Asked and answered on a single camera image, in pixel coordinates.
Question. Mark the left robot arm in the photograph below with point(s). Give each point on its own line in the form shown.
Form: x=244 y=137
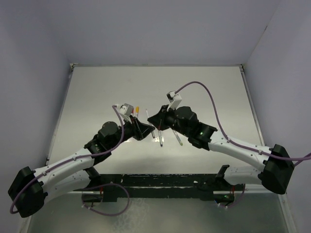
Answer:
x=31 y=189

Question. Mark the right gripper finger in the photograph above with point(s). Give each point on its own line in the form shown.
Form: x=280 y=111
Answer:
x=160 y=125
x=160 y=115

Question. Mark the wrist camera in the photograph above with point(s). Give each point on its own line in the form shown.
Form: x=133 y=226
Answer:
x=174 y=99
x=125 y=111

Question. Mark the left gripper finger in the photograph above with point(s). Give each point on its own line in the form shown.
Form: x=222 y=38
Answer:
x=141 y=125
x=144 y=133

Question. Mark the green-end white pen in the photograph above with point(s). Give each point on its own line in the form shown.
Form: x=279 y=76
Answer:
x=178 y=138

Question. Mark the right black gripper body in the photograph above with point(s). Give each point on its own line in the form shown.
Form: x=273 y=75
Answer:
x=169 y=118

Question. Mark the magenta-end white pen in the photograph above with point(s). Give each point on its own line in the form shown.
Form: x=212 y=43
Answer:
x=152 y=133

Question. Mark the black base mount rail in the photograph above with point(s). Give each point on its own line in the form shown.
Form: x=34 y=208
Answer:
x=205 y=187

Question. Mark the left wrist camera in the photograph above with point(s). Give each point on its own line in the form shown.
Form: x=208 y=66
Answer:
x=125 y=111

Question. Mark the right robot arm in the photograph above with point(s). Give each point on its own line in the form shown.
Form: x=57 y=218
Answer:
x=270 y=167

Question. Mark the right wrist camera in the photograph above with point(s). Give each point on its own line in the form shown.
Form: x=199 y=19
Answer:
x=174 y=99

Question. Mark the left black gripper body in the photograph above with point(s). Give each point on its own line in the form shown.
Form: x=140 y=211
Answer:
x=132 y=129

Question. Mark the blue-end white pen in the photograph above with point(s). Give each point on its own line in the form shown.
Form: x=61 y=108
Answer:
x=160 y=138

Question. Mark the aluminium frame rail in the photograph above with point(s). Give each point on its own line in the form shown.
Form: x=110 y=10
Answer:
x=283 y=199

